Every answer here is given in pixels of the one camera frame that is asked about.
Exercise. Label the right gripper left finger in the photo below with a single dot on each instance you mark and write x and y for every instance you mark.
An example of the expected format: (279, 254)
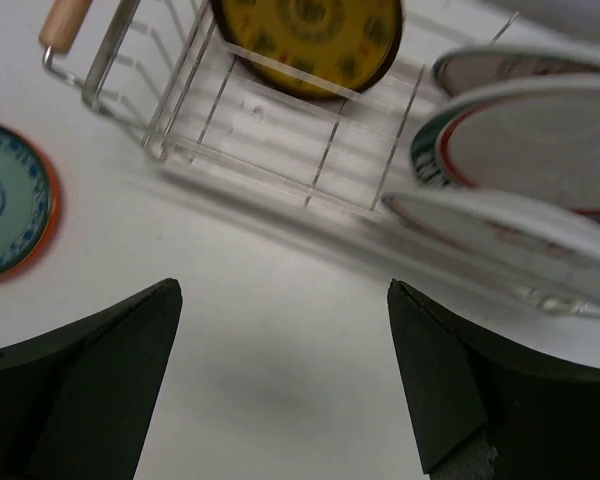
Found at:
(77, 402)

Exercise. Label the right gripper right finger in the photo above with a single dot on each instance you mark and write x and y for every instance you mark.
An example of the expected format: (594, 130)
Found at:
(484, 407)

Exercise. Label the orange plate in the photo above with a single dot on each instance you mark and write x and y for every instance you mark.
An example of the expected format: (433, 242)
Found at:
(47, 235)

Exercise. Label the blue patterned plate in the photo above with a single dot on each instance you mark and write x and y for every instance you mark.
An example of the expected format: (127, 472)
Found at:
(5, 200)

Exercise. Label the yellow patterned plate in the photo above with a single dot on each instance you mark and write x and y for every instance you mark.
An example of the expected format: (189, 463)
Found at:
(351, 44)

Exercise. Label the white plate red lettering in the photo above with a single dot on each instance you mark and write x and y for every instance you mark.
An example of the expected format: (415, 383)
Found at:
(522, 235)

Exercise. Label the white plate green rim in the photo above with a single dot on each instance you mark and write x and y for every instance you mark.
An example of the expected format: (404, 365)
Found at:
(537, 137)

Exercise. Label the metal wire dish rack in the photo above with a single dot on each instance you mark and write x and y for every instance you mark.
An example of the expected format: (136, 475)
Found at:
(163, 74)

